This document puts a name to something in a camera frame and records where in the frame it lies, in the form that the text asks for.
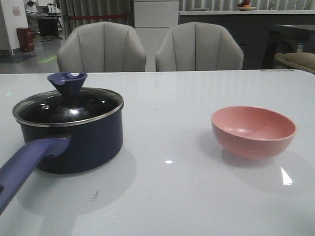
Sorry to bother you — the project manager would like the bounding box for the dark side table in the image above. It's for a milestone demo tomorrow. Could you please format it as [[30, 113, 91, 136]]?
[[261, 25, 315, 69]]

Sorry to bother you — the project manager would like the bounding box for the pink plastic bowl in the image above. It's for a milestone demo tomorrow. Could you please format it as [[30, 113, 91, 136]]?
[[211, 106, 297, 160]]

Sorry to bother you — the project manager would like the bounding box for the fruit plate on counter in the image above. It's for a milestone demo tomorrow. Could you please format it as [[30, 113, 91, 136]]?
[[236, 0, 256, 11]]

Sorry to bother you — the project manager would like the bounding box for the grey counter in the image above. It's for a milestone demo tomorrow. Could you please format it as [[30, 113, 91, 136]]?
[[179, 10, 315, 69]]

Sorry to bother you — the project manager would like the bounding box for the glass lid with blue knob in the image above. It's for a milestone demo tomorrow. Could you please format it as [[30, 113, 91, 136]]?
[[12, 72, 124, 127]]

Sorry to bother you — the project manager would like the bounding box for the red trash bin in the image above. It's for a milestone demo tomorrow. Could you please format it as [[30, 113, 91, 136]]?
[[16, 27, 34, 52]]

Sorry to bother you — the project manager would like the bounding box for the right beige upholstered chair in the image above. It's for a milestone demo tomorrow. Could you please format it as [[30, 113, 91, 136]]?
[[155, 22, 244, 72]]

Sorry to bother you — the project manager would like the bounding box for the beige upholstered chair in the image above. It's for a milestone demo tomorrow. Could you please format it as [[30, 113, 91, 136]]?
[[155, 22, 244, 72], [57, 22, 146, 73]]

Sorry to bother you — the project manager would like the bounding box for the left beige upholstered chair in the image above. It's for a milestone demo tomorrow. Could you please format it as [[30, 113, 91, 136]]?
[[57, 22, 146, 73]]

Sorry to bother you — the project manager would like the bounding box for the dark blue saucepan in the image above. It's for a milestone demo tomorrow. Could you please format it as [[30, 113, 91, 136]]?
[[0, 87, 124, 214]]

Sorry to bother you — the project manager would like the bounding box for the background desk with equipment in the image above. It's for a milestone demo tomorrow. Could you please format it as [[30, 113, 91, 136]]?
[[25, 0, 63, 41]]

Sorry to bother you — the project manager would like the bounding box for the white cabinet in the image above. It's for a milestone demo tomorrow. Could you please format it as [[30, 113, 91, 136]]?
[[134, 0, 179, 72]]

